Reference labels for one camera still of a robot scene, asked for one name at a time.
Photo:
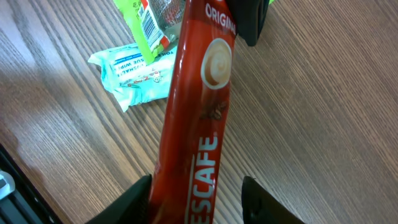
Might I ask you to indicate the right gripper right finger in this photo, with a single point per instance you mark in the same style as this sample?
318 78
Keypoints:
260 207

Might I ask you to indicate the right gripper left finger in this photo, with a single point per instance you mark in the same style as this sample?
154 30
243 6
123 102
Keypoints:
130 208

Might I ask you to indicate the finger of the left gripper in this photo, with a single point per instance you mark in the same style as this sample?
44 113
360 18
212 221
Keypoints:
249 16

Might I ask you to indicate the red Nescafe stick sachet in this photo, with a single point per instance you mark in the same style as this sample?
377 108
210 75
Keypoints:
185 180

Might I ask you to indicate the green snack bag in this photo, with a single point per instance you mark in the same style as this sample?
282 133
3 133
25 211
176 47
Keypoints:
154 24

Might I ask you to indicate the mint green pack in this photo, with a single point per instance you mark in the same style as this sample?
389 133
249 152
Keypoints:
125 74

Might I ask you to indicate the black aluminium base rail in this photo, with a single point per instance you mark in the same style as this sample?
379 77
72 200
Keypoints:
20 200

